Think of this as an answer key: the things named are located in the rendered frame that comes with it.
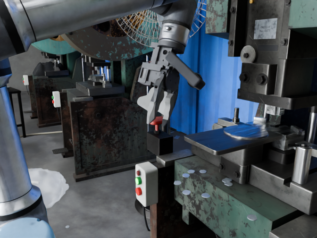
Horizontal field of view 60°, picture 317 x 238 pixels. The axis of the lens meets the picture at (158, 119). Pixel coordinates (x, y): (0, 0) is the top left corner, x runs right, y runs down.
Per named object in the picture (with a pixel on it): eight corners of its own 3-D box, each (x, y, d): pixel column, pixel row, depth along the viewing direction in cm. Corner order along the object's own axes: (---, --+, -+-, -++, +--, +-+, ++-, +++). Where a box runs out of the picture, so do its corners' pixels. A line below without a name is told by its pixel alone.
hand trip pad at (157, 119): (153, 141, 100) (153, 121, 98) (145, 137, 105) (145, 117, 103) (169, 138, 103) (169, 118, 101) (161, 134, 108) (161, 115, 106)
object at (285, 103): (290, 119, 72) (293, 98, 71) (234, 105, 89) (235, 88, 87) (325, 112, 80) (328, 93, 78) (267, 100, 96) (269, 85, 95)
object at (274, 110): (277, 115, 81) (278, 103, 80) (263, 112, 85) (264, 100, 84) (284, 114, 83) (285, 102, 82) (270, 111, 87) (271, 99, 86)
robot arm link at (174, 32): (194, 35, 72) (182, 22, 65) (190, 52, 72) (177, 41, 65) (170, 33, 76) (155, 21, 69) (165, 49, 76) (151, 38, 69)
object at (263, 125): (283, 150, 78) (285, 135, 77) (243, 136, 90) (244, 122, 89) (303, 144, 82) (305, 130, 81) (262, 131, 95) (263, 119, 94)
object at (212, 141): (213, 200, 68) (216, 149, 65) (181, 178, 80) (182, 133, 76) (279, 177, 80) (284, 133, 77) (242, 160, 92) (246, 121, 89)
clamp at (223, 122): (244, 142, 93) (247, 113, 90) (211, 130, 107) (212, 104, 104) (256, 139, 96) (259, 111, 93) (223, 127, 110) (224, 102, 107)
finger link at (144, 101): (133, 119, 70) (147, 88, 72) (152, 125, 67) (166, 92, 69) (127, 114, 67) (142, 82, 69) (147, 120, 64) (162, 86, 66)
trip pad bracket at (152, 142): (159, 186, 101) (159, 136, 96) (146, 176, 109) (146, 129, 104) (172, 182, 104) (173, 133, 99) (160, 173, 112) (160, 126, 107)
